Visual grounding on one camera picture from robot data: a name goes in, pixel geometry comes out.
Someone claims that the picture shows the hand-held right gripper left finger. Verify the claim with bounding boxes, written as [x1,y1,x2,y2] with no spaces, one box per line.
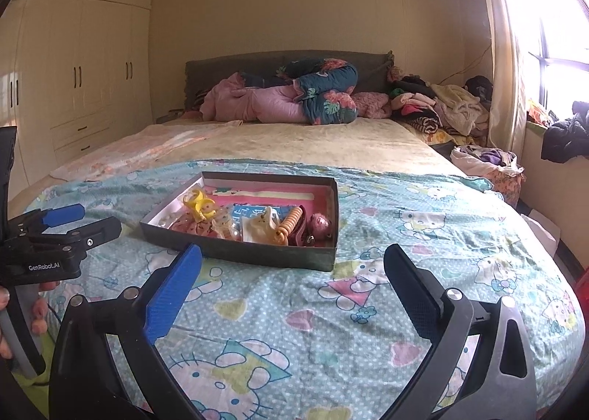
[48,243,204,420]

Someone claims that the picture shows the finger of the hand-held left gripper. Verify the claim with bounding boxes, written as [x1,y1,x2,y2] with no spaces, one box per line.
[27,216,123,261]
[8,203,87,233]

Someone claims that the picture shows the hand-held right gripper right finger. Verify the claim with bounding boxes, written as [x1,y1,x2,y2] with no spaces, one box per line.
[383,243,537,420]

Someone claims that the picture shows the dark cardboard box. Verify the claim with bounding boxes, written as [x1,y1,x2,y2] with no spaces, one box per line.
[139,171,340,273]

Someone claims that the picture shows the yellow hair claw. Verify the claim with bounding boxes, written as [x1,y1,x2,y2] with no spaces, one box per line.
[181,188,217,223]

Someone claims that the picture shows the clear earring packet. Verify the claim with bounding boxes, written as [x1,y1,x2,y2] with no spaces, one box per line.
[240,212,283,244]

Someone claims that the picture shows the pink fuzzy hair clip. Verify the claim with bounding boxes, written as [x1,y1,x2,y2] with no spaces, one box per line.
[307,212,333,242]

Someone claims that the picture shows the cream hair claw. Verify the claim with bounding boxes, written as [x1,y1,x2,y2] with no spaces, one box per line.
[255,205,279,230]

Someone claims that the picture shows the orange spiral hair tie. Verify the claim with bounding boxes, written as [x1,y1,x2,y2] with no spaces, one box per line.
[275,207,305,246]

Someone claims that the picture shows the person's left hand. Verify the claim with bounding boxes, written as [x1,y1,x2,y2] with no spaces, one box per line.
[0,281,61,359]

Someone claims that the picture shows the pink polka dot bow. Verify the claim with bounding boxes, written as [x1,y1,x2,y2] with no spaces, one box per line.
[167,208,241,240]

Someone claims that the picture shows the dark red hair claw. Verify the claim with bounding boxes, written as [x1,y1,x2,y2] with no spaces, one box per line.
[294,204,319,248]

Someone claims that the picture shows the cream wardrobe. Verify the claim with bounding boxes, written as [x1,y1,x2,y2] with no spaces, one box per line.
[0,0,155,193]

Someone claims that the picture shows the heap of laundry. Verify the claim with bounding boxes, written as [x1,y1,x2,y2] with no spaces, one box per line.
[449,145,526,205]

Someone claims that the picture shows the beige bed sheet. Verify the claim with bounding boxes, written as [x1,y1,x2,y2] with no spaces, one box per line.
[48,116,465,184]

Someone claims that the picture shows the pile of clothes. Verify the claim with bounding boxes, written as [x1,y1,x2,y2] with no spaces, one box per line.
[388,74,497,147]

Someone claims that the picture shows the pink quilt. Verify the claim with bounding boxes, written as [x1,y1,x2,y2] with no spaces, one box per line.
[197,72,393,123]

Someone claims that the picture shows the grey headboard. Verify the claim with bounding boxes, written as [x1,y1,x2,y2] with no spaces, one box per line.
[184,49,396,113]

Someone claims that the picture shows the dark clothes on sill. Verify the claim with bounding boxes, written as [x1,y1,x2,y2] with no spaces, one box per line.
[540,100,589,164]

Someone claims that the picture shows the dark floral quilt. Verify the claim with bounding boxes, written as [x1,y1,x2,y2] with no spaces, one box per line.
[275,57,360,127]

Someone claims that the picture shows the cream curtain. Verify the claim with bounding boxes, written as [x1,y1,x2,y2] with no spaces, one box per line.
[473,0,531,158]

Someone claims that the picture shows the window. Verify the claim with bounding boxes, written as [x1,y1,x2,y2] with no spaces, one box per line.
[506,0,589,127]

